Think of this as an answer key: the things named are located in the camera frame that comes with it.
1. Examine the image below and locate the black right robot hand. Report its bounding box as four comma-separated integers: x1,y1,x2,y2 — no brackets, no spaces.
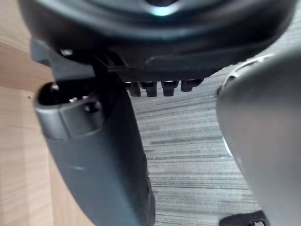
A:
20,0,297,226

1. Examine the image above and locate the silver robot right leg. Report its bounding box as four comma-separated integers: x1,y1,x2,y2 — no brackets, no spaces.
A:
215,53,301,226

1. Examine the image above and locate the light wooden furniture panel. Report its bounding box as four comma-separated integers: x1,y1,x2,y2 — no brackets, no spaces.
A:
0,0,96,226

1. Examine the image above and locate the dark robot right foot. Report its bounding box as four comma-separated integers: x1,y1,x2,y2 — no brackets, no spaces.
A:
218,210,271,226

